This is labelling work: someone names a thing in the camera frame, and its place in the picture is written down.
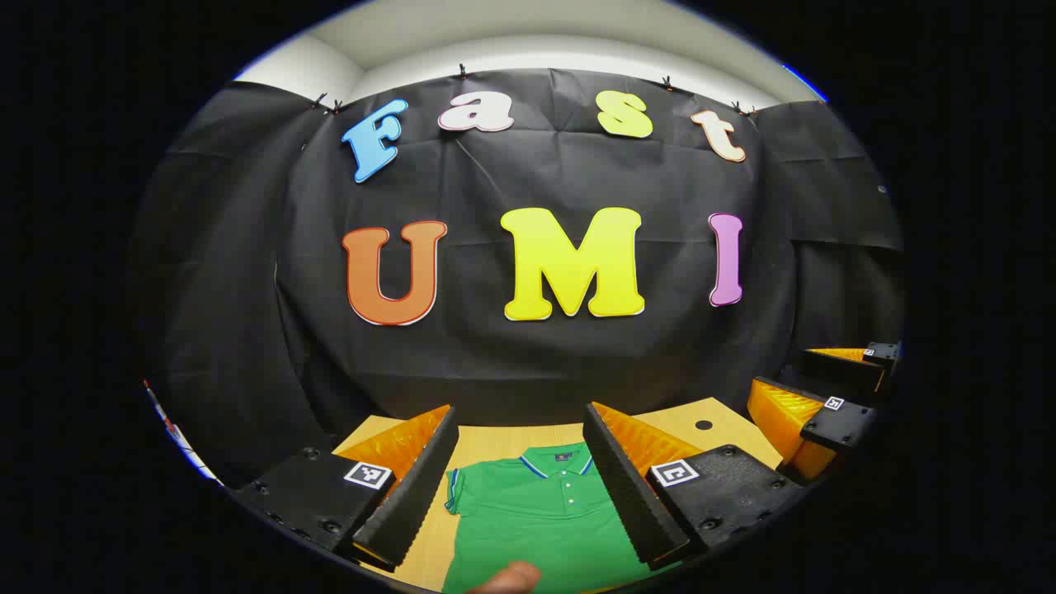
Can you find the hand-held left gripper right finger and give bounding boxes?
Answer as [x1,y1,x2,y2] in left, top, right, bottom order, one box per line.
[582,402,806,572]

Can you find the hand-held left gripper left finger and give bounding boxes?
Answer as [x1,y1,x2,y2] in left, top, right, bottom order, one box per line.
[233,404,460,572]

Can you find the green T-shirt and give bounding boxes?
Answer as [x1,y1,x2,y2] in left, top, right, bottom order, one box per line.
[441,442,682,594]

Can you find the black backdrop cloth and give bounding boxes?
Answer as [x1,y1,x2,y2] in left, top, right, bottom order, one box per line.
[132,68,906,488]

